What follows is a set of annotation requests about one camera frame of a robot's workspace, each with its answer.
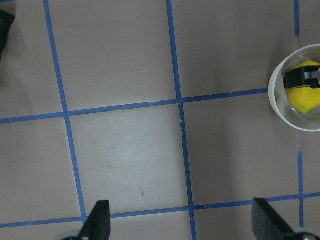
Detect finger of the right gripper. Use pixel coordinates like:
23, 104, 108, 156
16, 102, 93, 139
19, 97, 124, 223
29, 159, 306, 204
283, 65, 320, 89

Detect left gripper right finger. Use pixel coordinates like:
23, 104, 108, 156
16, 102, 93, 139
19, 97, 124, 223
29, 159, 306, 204
251, 198, 300, 240

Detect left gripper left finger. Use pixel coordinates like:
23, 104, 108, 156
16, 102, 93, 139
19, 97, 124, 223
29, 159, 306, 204
77, 200, 111, 240

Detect yellow lemon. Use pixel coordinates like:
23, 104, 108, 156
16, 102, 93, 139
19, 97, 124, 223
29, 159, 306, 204
284, 59, 320, 114

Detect white ceramic bowl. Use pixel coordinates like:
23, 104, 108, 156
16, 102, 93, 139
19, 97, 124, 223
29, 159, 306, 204
268, 44, 320, 132

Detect black plate rack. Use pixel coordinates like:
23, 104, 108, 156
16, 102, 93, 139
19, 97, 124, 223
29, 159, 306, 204
0, 10, 16, 56

